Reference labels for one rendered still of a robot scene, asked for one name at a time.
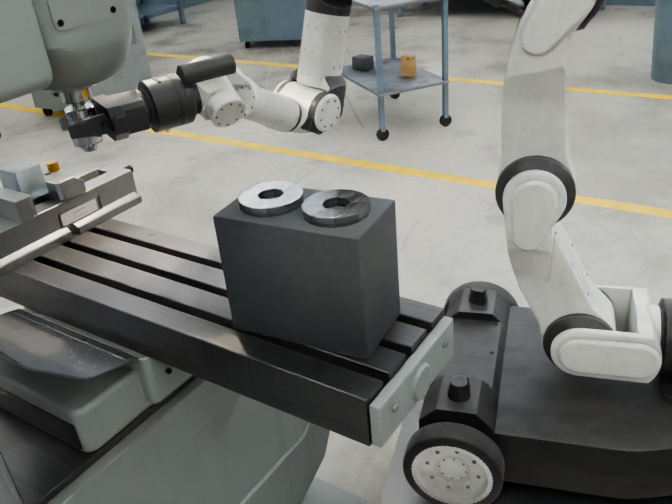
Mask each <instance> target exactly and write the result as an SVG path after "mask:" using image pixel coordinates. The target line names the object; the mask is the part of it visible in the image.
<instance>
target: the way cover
mask: <svg viewBox="0 0 672 504"><path fill-rule="evenodd" d="M14 311H16V312H14ZM10 312H11V314H10ZM17 313H18V314H17ZM8 315H9V316H8ZM11 315H12V316H11ZM23 317H24V318H23ZM26 319H27V320H26ZM14 320H15V321H14ZM29 320H30V321H29ZM34 321H35V322H34ZM29 323H30V324H29ZM33 325H34V326H33ZM55 325H56V326H55ZM7 326H8V327H7ZM54 326H55V327H54ZM23 328H24V329H23ZM4 330H5V331H4ZM42 331H43V332H42ZM18 335H19V336H18ZM32 336H33V337H32ZM54 336H56V337H54ZM21 337H22V338H21ZM44 337H45V338H44ZM71 338H73V339H71ZM52 339H53V340H52ZM2 341H3V342H2ZM82 342H83V343H82ZM86 342H88V343H86ZM98 343H100V344H98ZM2 344H3V345H2ZM11 344H12V345H11ZM15 345H16V346H15ZM20 347H23V348H20ZM3 348H4V349H3ZM70 348H72V349H70ZM19 349H20V350H19ZM89 349H90V351H89ZM102 349H104V350H102ZM54 350H56V351H54ZM64 350H65V351H64ZM14 351H15V352H14ZM28 351H30V352H28ZM71 351H72V352H71ZM32 352H34V353H32ZM12 353H13V354H12ZM48 354H50V355H48ZM74 354H76V355H74ZM86 354H87V355H86ZM101 354H102V355H101ZM13 356H14V357H13ZM21 356H23V357H21ZM72 356H73V357H72ZM111 356H113V357H111ZM0 357H1V358H3V359H5V360H7V361H9V362H12V363H14V364H17V365H19V366H20V367H22V368H25V369H28V370H32V371H37V372H42V373H48V374H53V375H58V376H64V377H69V378H74V379H80V380H88V379H93V378H95V377H98V376H100V375H102V374H105V373H107V372H109V371H112V370H114V369H116V368H119V367H121V366H123V365H126V364H128V363H130V362H133V361H135V360H137V359H139V358H138V357H135V356H133V355H130V354H128V353H125V352H123V351H120V350H118V349H116V348H113V347H111V346H108V345H106V344H103V343H101V342H99V341H96V340H94V339H91V338H89V337H86V336H84V335H81V334H79V333H77V332H74V331H72V330H69V329H67V328H64V327H62V326H60V325H57V324H55V323H52V322H50V321H47V320H45V319H43V318H40V317H38V316H35V315H33V314H30V313H28V312H26V311H23V310H21V309H16V310H13V311H9V312H6V313H3V314H0ZM30 357H31V358H30ZM70 357H71V358H70ZM105 358H106V359H105ZM19 359H20V360H19ZM78 361H79V362H78ZM26 362H27V363H26ZM36 362H38V363H36ZM47 362H48V363H47ZM57 362H58V363H57ZM80 362H81V363H80ZM109 362H110V363H109ZM108 363H109V364H108ZM38 364H39V365H38ZM48 364H49V365H48ZM95 364H96V365H95ZM74 365H75V366H74ZM94 365H95V367H94ZM38 366H39V367H38ZM52 366H53V367H52ZM55 367H58V369H57V368H55ZM81 368H82V369H81ZM67 372H68V373H67Z"/></svg>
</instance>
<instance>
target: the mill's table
mask: <svg viewBox="0 0 672 504"><path fill-rule="evenodd" d="M73 237H74V238H73V239H71V240H69V241H67V242H65V243H63V244H61V245H60V246H58V247H56V248H54V249H52V250H50V251H48V252H46V253H44V254H42V255H41V256H39V257H37V258H35V259H33V260H31V261H29V262H27V263H25V264H23V265H22V266H20V267H18V268H16V269H14V270H12V271H10V272H8V273H6V274H4V275H2V276H0V297H2V298H5V299H7V300H10V301H12V302H14V303H17V304H19V305H22V306H24V307H27V308H29V309H32V310H34V311H37V312H39V313H42V314H44V315H46V316H49V317H51V318H54V319H56V320H59V321H61V322H64V323H66V324H69V325H71V326H74V327H76V328H79V329H81V330H83V331H86V332H88V333H91V334H93V335H96V336H98V337H101V338H103V339H106V340H108V341H111V342H113V343H115V344H118V345H120V346H123V347H125V348H128V349H130V350H133V351H135V352H138V353H140V354H143V355H145V356H148V357H150V358H152V359H155V360H157V361H160V362H162V363H165V364H167V365H170V366H172V367H175V368H177V369H180V370H182V371H184V372H187V373H189V374H192V375H194V376H197V377H199V378H202V379H204V380H207V381H209V382H212V383H214V384H216V385H219V386H221V387H224V388H226V389H229V390H231V391H234V392H236V393H239V394H241V395H244V396H246V397H249V398H251V399H253V400H256V401H258V402H261V403H263V404H266V405H268V406H271V407H273V408H276V409H278V410H281V411H283V412H285V413H288V414H290V415H293V416H295V417H298V418H300V419H303V420H305V421H308V422H310V423H313V424H315V425H317V426H320V427H322V428H325V429H327V430H330V431H332V432H335V433H337V434H340V435H342V436H345V437H347V438H350V439H352V440H354V441H357V442H359V443H362V444H364V445H367V446H369V447H370V445H371V444H373V445H375V446H377V447H380V448H382V447H383V446H384V445H385V443H386V442H387V441H388V439H389V438H390V437H391V436H392V434H393V433H394V432H395V431H396V429H397V428H398V427H399V425H400V424H401V423H402V422H403V420H404V419H405V418H406V417H407V415H408V414H409V413H410V411H411V410H412V409H413V408H414V406H415V405H416V404H417V403H418V401H420V400H422V399H423V398H424V396H425V395H426V393H427V391H428V389H429V386H430V384H431V383H432V382H433V381H434V379H435V378H436V377H437V375H438V374H439V373H440V371H441V370H442V369H443V367H444V366H445V365H446V363H447V362H448V361H449V360H450V358H451V357H452V356H453V318H450V317H447V316H445V308H441V307H438V306H434V305H430V304H427V303H423V302H419V301H416V300H412V299H408V298H404V297H401V296H400V315H399V316H398V317H397V319H396V320H395V322H394V323H393V325H392V326H391V327H390V329H389V330H388V332H387V333H386V335H385V336H384V337H383V339H382V340H381V342H380V343H379V345H378V346H377V347H376V349H375V350H374V352H373V353H372V355H371V356H370V357H369V359H367V360H365V359H361V358H357V357H353V356H348V355H344V354H340V353H336V352H332V351H328V350H324V349H319V348H315V347H311V346H307V345H303V344H299V343H295V342H291V341H286V340H282V339H278V338H274V337H270V336H266V335H262V334H257V333H253V332H249V331H245V330H241V329H237V328H234V326H233V321H232V315H231V310H230V305H229V300H228V295H227V289H226V284H225V279H224V274H223V268H222V263H221V258H220V253H219V247H215V246H211V245H208V244H204V243H200V242H197V241H193V240H189V239H185V238H182V237H178V236H174V235H171V234H167V233H163V232H159V231H156V230H152V229H148V228H145V227H141V226H137V225H134V224H130V223H126V222H122V221H119V220H115V219H109V220H107V221H105V222H103V223H101V224H99V225H98V226H96V227H94V228H92V229H90V230H88V231H86V232H84V233H82V234H79V233H74V234H73Z"/></svg>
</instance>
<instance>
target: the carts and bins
mask: <svg viewBox="0 0 672 504"><path fill-rule="evenodd" d="M431 1H437V0H352V3H353V4H356V5H359V6H362V7H365V8H368V9H371V10H373V24H374V42H375V59H376V60H373V56H371V55H365V54H359V55H356V56H353V57H352V64H351V65H346V66H343V67H342V74H341V75H342V76H343V77H344V78H346V79H348V80H349V81H351V82H353V83H355V84H357V85H358V86H360V87H362V88H364V89H365V90H367V91H369V92H371V93H372V94H374V95H376V96H378V113H379V130H378V131H377V133H376V136H377V138H378V139H379V140H381V141H384V140H386V139H387V138H388V137H389V131H388V130H387V129H386V127H385V108H384V96H389V95H390V97H391V98H393V99H397V98H398V97H399V96H400V93H403V92H408V91H413V90H418V89H423V88H428V87H433V86H437V85H442V116H441V117H440V120H439V122H440V124H441V125H442V126H444V127H447V126H449V125H450V124H451V121H452V118H451V116H450V115H449V90H448V83H449V80H448V0H441V25H442V77H441V76H438V75H436V74H434V73H432V72H429V71H427V70H425V69H422V68H420V67H418V66H416V55H414V54H404V55H402V56H401V59H399V58H397V57H396V45H395V21H394V7H400V6H406V5H413V4H419V3H425V2H431ZM382 9H388V12H389V34H390V56H391V57H388V58H383V59H382V49H381V30H380V10H382ZM651 79H653V80H655V81H657V82H661V83H666V84H672V0H656V4H655V19H654V33H653V48H652V63H651Z"/></svg>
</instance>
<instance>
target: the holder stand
mask: <svg viewBox="0 0 672 504"><path fill-rule="evenodd" d="M213 221H214V227H215V232H216V237H217V242H218V247H219V253H220V258H221V263H222V268H223V274H224V279H225V284H226V289H227V295H228V300H229V305H230V310H231V315H232V321H233V326H234V328H237V329H241V330H245V331H249V332H253V333H257V334H262V335H266V336H270V337H274V338H278V339H282V340H286V341H291V342H295V343H299V344H303V345H307V346H311V347H315V348H319V349H324V350H328V351H332V352H336V353H340V354H344V355H348V356H353V357H357V358H361V359H365V360H367V359H369V357H370V356H371V355H372V353H373V352H374V350H375V349H376V347H377V346H378V345H379V343H380V342H381V340H382V339H383V337H384V336H385V335H386V333H387V332H388V330H389V329H390V327H391V326H392V325H393V323H394V322H395V320H396V319H397V317H398V316H399V315H400V294H399V273H398V252H397V230H396V209H395V200H392V199H384V198H377V197H369V196H367V195H365V194H364V193H362V192H359V191H355V190H351V189H334V190H326V191H323V190H315V189H308V188H302V187H301V186H299V185H298V184H296V183H292V182H288V181H271V182H264V183H262V182H259V183H257V184H256V185H253V186H251V187H249V188H247V189H245V190H243V191H242V193H241V194H240V195H239V197H238V198H237V199H235V200H234V201H233V202H231V203H230V204H229V205H227V206H226V207H224V208H223V209H222V210H220V211H219V212H218V213H216V214H215V215H214V216H213Z"/></svg>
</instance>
